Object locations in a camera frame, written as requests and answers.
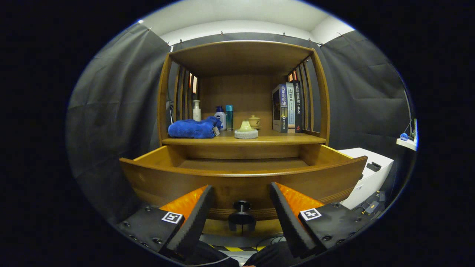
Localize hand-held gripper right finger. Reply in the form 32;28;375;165
270;182;371;259

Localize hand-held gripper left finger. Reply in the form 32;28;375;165
116;185;214;260

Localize wooden drawer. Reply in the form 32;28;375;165
119;144;368;234

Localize pale green scrub brush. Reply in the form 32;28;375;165
234;120;259;139

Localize wooden countertop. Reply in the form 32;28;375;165
162;128;326;146

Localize wooden cabinet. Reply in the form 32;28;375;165
157;40;331;160

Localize black electronic equipment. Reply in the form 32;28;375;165
353;191;386;215

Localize blue towel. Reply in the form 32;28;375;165
168;116;223;139

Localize white bottle with blue cap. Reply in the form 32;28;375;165
214;106;227;131

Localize book with pale spine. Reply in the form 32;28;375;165
286;82;296;133

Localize black book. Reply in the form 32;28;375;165
293;80;304;133

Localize thick book with blue spine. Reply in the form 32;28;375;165
272;84;289;133

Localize black backdrop cloth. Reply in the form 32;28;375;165
67;22;412;223

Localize white side desk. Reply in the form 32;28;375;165
396;138;418;152

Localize black floor cables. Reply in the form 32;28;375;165
255;233;287;250

